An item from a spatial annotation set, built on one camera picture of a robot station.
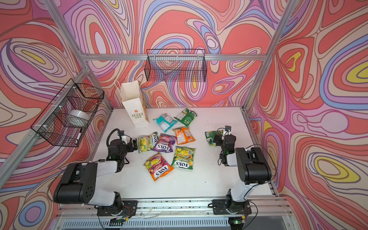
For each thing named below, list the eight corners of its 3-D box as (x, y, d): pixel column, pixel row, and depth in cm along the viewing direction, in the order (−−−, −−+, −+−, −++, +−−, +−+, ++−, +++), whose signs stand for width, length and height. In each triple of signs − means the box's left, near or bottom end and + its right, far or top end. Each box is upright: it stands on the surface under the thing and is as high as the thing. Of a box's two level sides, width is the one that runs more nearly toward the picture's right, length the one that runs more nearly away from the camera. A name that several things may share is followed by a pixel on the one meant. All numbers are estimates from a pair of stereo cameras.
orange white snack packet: (178, 146, 98) (178, 143, 94) (173, 132, 105) (172, 129, 102) (194, 141, 100) (194, 138, 97) (188, 128, 108) (188, 124, 104)
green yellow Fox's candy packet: (171, 166, 89) (171, 164, 87) (176, 147, 98) (175, 145, 96) (192, 169, 88) (192, 167, 86) (195, 150, 97) (195, 148, 94)
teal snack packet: (154, 122, 111) (153, 119, 108) (165, 114, 117) (164, 111, 114) (165, 132, 105) (164, 129, 102) (176, 123, 111) (176, 120, 108)
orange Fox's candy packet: (155, 183, 83) (154, 181, 80) (143, 165, 90) (142, 163, 87) (172, 169, 88) (172, 167, 85) (160, 153, 95) (159, 151, 92)
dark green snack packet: (175, 118, 114) (175, 116, 112) (187, 109, 121) (187, 106, 119) (187, 126, 108) (187, 124, 106) (198, 116, 115) (199, 114, 113)
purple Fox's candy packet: (153, 150, 96) (152, 147, 93) (159, 135, 103) (159, 133, 101) (171, 154, 94) (171, 151, 91) (176, 138, 102) (176, 136, 99)
